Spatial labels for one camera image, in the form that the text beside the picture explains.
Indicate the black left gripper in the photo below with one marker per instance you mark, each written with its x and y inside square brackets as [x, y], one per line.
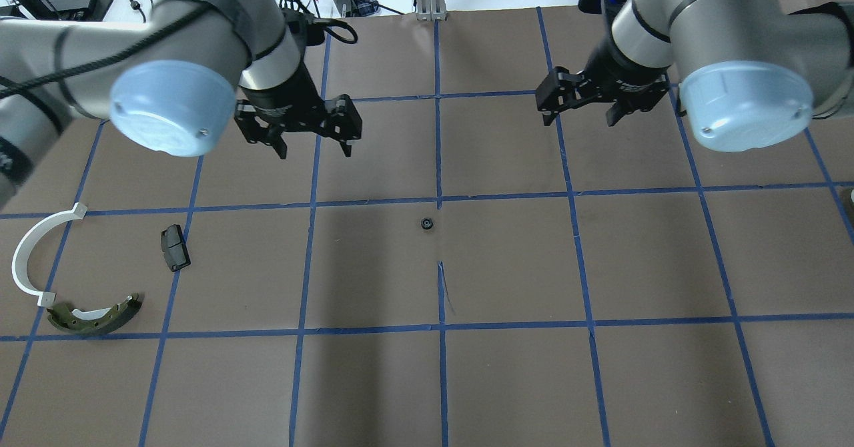
[285, 94]

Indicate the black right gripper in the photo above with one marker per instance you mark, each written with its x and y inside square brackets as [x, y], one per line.
[615, 68]

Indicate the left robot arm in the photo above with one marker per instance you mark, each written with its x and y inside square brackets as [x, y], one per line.
[171, 84]

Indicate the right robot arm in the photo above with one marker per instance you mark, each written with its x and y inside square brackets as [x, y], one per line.
[751, 75]

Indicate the black brake pad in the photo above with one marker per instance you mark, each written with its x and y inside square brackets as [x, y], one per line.
[173, 248]

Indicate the black power adapter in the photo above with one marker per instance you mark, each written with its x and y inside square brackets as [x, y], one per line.
[81, 10]

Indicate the olive brake shoe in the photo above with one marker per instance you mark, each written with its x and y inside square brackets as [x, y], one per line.
[85, 324]

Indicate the white curved plastic part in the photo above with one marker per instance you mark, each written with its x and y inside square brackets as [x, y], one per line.
[21, 256]

